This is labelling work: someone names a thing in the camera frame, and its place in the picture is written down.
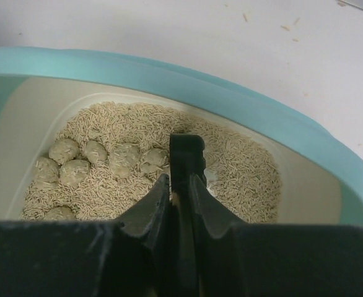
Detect teal litter box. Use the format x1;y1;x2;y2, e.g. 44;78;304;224
0;47;363;226

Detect beige cat litter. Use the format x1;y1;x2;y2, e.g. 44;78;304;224
20;102;282;223

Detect black litter scoop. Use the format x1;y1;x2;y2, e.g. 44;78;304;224
169;134;205;296

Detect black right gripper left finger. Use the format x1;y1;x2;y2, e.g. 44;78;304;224
0;174;169;296

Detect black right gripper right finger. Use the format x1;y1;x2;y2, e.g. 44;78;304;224
189;176;363;296

